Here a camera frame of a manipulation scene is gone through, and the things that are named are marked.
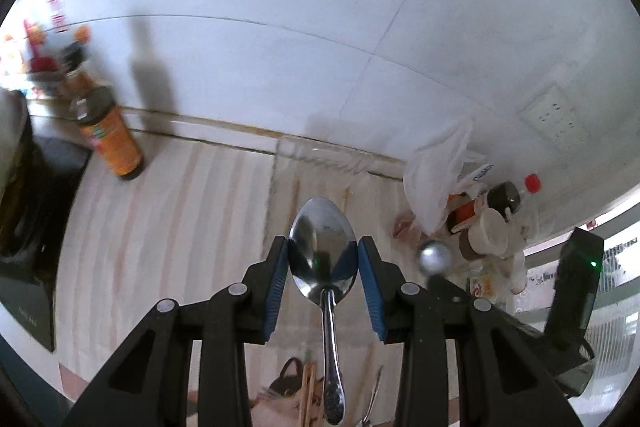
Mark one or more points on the clear plastic container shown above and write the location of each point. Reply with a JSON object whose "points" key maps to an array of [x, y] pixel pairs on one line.
{"points": [[320, 174]]}

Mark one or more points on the orange label sauce bottle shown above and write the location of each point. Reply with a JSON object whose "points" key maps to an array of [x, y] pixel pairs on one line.
{"points": [[111, 134]]}

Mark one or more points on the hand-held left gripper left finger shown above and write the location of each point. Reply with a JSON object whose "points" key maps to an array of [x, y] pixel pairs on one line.
{"points": [[276, 292]]}

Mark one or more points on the wooden chopsticks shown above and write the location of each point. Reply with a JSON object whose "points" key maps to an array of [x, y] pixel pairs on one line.
{"points": [[307, 394]]}

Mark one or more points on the white cup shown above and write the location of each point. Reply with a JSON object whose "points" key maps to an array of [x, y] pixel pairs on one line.
{"points": [[487, 232]]}

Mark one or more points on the red cap plastic bottle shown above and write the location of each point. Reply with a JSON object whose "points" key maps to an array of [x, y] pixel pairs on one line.
{"points": [[517, 193]]}

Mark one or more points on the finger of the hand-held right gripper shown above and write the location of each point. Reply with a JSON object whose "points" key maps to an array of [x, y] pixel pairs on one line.
{"points": [[444, 285]]}

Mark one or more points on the white plastic bag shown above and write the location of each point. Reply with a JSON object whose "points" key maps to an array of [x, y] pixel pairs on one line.
{"points": [[440, 177]]}

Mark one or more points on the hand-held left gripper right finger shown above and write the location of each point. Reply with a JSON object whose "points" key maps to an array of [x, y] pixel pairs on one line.
{"points": [[372, 294]]}

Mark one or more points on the black induction cooker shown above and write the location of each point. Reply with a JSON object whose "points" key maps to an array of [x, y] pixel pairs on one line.
{"points": [[27, 232]]}

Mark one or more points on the white wall socket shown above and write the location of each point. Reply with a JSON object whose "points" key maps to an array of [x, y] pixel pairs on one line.
{"points": [[555, 114]]}

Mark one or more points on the round shiny metal utensil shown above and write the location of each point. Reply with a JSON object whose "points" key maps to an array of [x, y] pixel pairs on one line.
{"points": [[435, 257]]}

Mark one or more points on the metal spoon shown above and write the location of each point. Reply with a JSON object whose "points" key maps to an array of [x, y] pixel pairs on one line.
{"points": [[322, 252]]}

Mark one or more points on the red lid jar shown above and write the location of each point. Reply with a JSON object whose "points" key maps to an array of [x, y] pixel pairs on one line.
{"points": [[42, 74]]}

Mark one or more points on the thin metal utensil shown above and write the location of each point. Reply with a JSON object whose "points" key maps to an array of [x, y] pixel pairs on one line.
{"points": [[373, 397]]}

